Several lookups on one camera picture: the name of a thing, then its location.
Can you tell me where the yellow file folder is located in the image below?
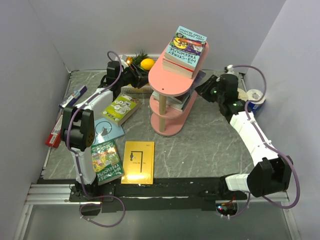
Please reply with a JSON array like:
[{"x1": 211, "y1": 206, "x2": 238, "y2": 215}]
[{"x1": 121, "y1": 141, "x2": 155, "y2": 185}]

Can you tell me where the lime green paperback book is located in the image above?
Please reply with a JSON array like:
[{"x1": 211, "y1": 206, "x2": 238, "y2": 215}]
[{"x1": 101, "y1": 93, "x2": 141, "y2": 127}]

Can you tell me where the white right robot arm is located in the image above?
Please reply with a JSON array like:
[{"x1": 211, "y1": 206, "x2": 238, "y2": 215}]
[{"x1": 195, "y1": 73, "x2": 292, "y2": 200}]

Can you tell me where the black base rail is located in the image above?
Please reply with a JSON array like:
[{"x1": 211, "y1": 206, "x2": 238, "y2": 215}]
[{"x1": 69, "y1": 177, "x2": 248, "y2": 213}]

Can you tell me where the purple white toothpaste box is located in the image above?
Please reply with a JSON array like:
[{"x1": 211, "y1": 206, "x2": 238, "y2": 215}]
[{"x1": 58, "y1": 84, "x2": 87, "y2": 109}]

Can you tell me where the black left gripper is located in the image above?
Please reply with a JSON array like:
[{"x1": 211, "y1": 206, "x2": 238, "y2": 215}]
[{"x1": 118, "y1": 62, "x2": 154, "y2": 89}]

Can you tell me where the red rectangular box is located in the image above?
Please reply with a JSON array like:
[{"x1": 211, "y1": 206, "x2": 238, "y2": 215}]
[{"x1": 45, "y1": 114, "x2": 63, "y2": 148}]

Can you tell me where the red 13-Storey Treehouse book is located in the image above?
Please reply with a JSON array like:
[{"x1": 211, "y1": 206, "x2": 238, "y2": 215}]
[{"x1": 162, "y1": 58, "x2": 195, "y2": 71}]

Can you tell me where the beige wrapped toilet roll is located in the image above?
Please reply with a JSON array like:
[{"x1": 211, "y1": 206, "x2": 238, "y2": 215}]
[{"x1": 237, "y1": 88, "x2": 248, "y2": 102}]

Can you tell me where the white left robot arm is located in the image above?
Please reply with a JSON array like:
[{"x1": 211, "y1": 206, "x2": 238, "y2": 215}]
[{"x1": 60, "y1": 60, "x2": 149, "y2": 201}]

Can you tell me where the purple shrink-wrapped Robinson Crusoe book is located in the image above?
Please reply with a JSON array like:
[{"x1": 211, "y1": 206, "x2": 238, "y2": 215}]
[{"x1": 190, "y1": 70, "x2": 206, "y2": 92}]

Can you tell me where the light blue cat booklet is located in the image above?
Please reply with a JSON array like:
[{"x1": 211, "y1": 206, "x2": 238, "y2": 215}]
[{"x1": 92, "y1": 118, "x2": 125, "y2": 145}]

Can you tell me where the pink three-tier wooden shelf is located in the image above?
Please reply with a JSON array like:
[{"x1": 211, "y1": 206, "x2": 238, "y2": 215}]
[{"x1": 148, "y1": 43, "x2": 210, "y2": 136}]

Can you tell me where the orange pineapple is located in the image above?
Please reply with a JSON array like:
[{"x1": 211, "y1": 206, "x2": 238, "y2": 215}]
[{"x1": 127, "y1": 50, "x2": 149, "y2": 66}]

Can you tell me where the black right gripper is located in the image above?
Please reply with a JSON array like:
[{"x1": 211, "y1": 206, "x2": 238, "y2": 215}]
[{"x1": 194, "y1": 74, "x2": 225, "y2": 104}]

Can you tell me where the black book on shelf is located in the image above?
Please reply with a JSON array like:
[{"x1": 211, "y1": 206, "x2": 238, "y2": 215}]
[{"x1": 177, "y1": 92, "x2": 198, "y2": 112}]

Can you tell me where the blue wrapped toilet roll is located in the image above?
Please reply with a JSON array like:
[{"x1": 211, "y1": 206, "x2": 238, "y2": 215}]
[{"x1": 246, "y1": 89, "x2": 266, "y2": 115}]

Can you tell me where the blue 143-Storey Treehouse book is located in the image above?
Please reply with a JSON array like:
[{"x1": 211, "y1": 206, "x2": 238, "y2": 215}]
[{"x1": 163, "y1": 25, "x2": 207, "y2": 70}]

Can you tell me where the grey Great Gatsby book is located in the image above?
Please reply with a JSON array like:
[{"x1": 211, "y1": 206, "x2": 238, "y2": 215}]
[{"x1": 166, "y1": 89, "x2": 195, "y2": 110}]

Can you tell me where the green 104-Storey Treehouse book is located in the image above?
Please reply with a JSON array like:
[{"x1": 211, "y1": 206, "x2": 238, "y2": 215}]
[{"x1": 91, "y1": 140, "x2": 125, "y2": 186}]

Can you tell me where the floral Little Women book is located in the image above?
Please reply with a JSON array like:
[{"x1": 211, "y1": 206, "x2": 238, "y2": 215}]
[{"x1": 162, "y1": 64, "x2": 194, "y2": 79}]

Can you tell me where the yellow lemon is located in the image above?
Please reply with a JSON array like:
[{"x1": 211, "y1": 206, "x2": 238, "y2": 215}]
[{"x1": 140, "y1": 58, "x2": 155, "y2": 71}]

